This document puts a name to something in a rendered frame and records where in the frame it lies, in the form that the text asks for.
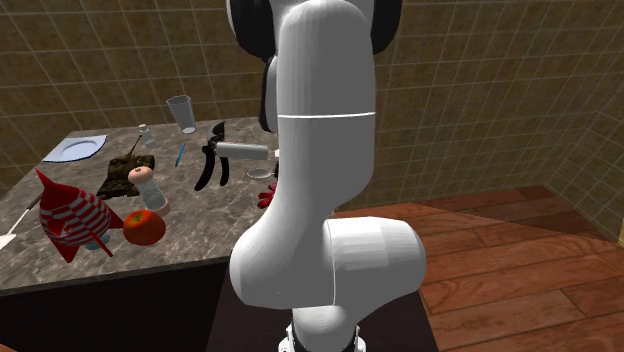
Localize white spatula dark handle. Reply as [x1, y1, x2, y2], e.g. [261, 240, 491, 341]
[0, 191, 46, 251]

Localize red white striped toy rocket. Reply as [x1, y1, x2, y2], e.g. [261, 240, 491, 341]
[34, 168, 126, 264]

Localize dark robot stand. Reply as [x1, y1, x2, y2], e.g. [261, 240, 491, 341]
[204, 265, 440, 352]

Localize clear glass cup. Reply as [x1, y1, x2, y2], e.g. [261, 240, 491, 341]
[165, 94, 198, 136]

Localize small clear bottle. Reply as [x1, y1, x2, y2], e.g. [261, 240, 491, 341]
[137, 123, 159, 149]

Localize grey cylinder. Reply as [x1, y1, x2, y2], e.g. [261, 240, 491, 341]
[214, 141, 271, 162]

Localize small pale blue object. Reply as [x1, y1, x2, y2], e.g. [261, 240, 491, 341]
[84, 232, 111, 252]

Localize red apple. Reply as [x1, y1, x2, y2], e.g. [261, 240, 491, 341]
[122, 209, 167, 247]

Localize black pruning shears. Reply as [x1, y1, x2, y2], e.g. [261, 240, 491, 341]
[193, 120, 231, 193]

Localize pale blue square plate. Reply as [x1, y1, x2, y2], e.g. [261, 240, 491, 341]
[42, 134, 108, 164]

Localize camouflage toy tank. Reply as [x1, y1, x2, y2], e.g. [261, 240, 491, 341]
[95, 134, 157, 201]

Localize clear pepper mill peach top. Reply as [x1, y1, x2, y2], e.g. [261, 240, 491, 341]
[127, 165, 172, 219]

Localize red lobed object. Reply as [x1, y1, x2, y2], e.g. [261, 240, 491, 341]
[256, 182, 279, 210]

